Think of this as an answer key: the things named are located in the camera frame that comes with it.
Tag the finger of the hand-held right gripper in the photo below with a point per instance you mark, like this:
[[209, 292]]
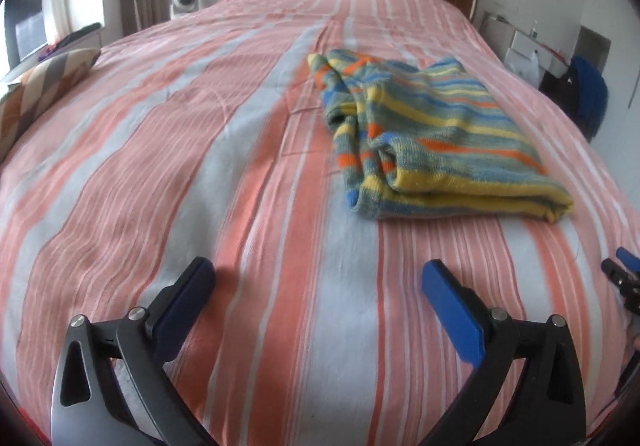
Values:
[[622, 283]]

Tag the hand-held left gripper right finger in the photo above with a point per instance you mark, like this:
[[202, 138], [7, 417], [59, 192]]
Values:
[[452, 311]]

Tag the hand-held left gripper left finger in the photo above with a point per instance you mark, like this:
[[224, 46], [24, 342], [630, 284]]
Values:
[[185, 306]]

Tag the striped knit sweater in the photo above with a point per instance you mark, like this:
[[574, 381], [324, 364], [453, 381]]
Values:
[[450, 136]]

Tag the pink striped bedspread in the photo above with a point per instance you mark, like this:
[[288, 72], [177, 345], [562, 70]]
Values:
[[175, 151]]

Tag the blue garment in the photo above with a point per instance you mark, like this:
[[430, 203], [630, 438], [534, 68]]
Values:
[[592, 91]]

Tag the blue black bag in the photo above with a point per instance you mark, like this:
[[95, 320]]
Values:
[[560, 91]]

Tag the white plastic bag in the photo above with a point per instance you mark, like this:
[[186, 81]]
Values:
[[530, 65]]

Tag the white desk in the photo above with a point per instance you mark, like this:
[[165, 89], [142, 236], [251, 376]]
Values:
[[520, 44]]

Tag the patterned pillow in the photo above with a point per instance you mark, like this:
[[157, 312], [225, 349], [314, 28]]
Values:
[[40, 86]]

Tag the small bottle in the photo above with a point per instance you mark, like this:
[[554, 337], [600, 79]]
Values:
[[535, 30]]

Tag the dark cloth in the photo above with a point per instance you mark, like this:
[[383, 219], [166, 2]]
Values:
[[75, 36]]

